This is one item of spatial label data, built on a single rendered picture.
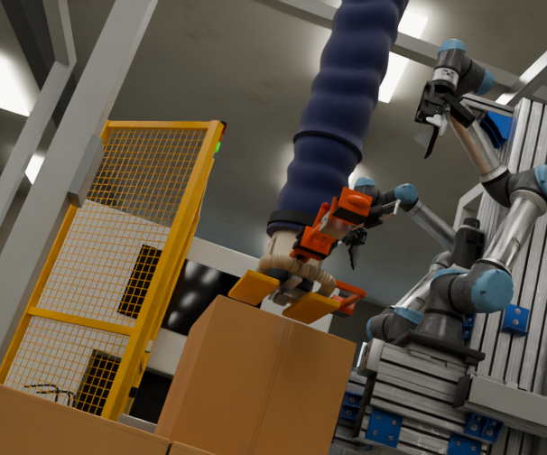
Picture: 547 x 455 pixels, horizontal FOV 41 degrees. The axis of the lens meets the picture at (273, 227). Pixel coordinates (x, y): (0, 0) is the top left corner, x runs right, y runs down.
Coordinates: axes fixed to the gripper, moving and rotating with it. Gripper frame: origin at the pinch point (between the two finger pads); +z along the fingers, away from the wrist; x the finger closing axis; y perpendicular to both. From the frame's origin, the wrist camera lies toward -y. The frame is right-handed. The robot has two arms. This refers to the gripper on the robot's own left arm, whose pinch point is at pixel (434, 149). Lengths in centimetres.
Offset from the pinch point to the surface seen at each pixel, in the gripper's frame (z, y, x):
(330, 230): 36.5, 22.2, 10.4
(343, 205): 36, 22, 27
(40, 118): -107, 239, -336
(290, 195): 14.9, 35.1, -28.9
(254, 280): 47, 37, -21
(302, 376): 71, 17, -8
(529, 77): -160, -74, -178
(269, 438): 88, 21, -7
